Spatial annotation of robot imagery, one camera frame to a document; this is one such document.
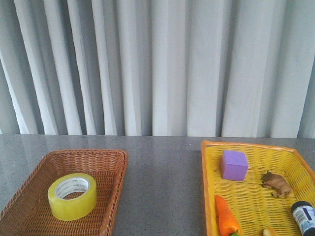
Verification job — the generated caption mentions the yellow plastic basket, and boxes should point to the yellow plastic basket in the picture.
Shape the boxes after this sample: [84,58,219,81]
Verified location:
[201,141,315,236]

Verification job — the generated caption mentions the purple foam cube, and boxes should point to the purple foam cube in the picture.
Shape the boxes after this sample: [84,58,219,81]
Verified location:
[220,150,249,181]

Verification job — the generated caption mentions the brown wicker basket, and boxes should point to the brown wicker basket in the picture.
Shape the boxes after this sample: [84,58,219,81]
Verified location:
[0,149,128,236]

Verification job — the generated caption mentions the toy bread piece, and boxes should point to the toy bread piece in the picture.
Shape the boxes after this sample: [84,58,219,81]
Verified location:
[263,227,279,236]

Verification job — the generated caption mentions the white pleated curtain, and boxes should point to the white pleated curtain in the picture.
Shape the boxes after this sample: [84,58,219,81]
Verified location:
[0,0,315,138]

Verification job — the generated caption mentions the yellow tape roll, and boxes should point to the yellow tape roll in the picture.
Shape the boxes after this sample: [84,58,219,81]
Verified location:
[47,173,97,221]

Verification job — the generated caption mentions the brown toy animal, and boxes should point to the brown toy animal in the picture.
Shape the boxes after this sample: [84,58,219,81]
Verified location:
[261,171,292,198]

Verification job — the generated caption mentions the orange toy carrot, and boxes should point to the orange toy carrot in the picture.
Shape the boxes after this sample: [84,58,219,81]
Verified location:
[215,195,241,236]

